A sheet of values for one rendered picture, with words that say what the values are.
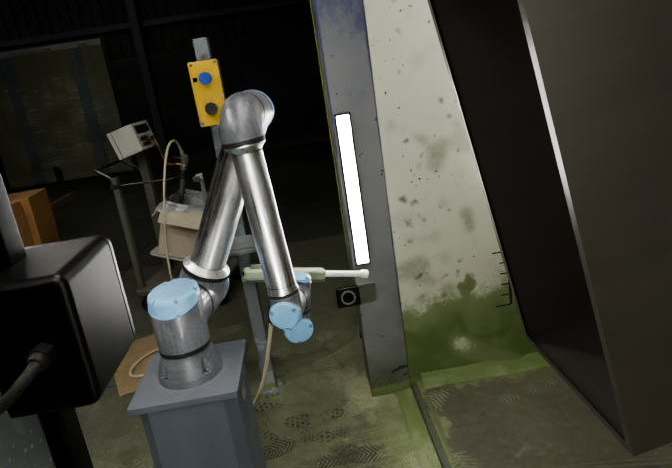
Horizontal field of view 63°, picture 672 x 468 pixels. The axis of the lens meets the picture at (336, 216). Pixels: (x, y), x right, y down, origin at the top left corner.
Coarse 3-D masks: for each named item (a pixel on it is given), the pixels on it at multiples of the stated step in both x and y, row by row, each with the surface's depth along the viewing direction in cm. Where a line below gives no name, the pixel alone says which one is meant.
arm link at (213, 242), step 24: (264, 96) 156; (264, 120) 152; (216, 168) 160; (216, 192) 160; (240, 192) 162; (216, 216) 162; (216, 240) 165; (192, 264) 168; (216, 264) 168; (216, 288) 170
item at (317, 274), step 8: (256, 264) 198; (248, 272) 196; (256, 272) 197; (304, 272) 203; (312, 272) 204; (320, 272) 205; (328, 272) 207; (336, 272) 208; (344, 272) 210; (352, 272) 211; (360, 272) 212; (248, 280) 197; (256, 280) 198; (264, 280) 199; (312, 280) 205; (320, 280) 206
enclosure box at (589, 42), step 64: (448, 0) 157; (512, 0) 158; (576, 0) 102; (640, 0) 103; (448, 64) 159; (512, 64) 163; (576, 64) 105; (640, 64) 106; (512, 128) 168; (576, 128) 108; (640, 128) 109; (512, 192) 174; (576, 192) 112; (640, 192) 113; (512, 256) 180; (576, 256) 182; (640, 256) 117; (576, 320) 188; (640, 320) 121; (576, 384) 160; (640, 384) 126; (640, 448) 130
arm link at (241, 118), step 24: (240, 96) 145; (240, 120) 141; (240, 144) 141; (240, 168) 144; (264, 168) 146; (264, 192) 146; (264, 216) 148; (264, 240) 149; (264, 264) 152; (288, 264) 153; (288, 288) 154; (288, 312) 153
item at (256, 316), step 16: (208, 48) 222; (240, 224) 242; (240, 256) 246; (240, 272) 248; (256, 288) 250; (256, 304) 252; (256, 320) 254; (256, 336) 256; (272, 368) 261; (272, 384) 263
